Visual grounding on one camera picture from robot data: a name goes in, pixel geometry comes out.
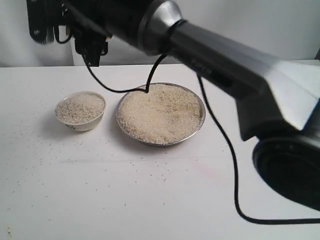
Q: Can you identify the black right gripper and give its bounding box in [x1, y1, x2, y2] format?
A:
[61, 0, 155, 67]

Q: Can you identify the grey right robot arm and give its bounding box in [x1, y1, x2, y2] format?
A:
[63, 0, 320, 210]

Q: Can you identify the white floral ceramic bowl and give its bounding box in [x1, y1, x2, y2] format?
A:
[54, 91, 107, 132]

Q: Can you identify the round steel rice tray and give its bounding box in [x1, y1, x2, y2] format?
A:
[115, 82, 206, 147]

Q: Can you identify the white backdrop curtain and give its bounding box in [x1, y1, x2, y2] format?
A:
[0, 0, 320, 67]

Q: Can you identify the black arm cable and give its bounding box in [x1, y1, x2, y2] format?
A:
[53, 19, 320, 225]

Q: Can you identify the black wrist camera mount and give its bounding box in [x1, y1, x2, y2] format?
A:
[26, 0, 71, 45]

